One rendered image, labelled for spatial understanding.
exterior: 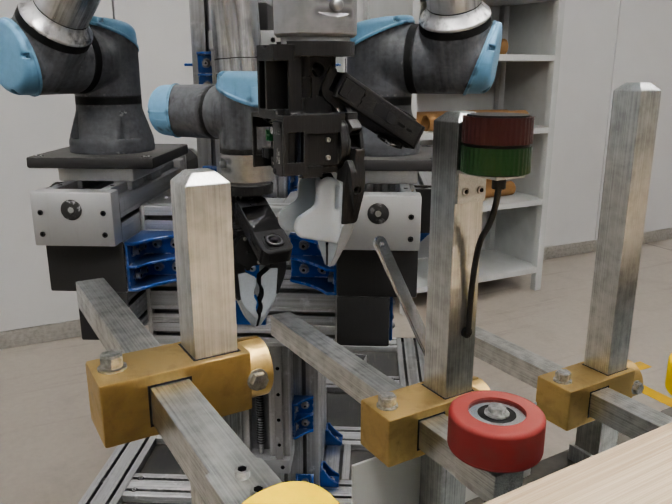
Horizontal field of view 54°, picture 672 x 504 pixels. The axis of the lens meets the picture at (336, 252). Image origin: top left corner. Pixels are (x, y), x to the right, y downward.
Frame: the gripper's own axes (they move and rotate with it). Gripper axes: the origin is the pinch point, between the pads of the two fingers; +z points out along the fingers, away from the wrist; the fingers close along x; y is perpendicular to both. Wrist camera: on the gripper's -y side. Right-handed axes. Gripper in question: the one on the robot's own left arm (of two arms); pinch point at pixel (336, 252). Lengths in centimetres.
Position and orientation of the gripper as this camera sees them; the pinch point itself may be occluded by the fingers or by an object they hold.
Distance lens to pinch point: 66.2
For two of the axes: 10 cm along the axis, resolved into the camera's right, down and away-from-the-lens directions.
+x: 5.0, 2.3, -8.4
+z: 0.0, 9.6, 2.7
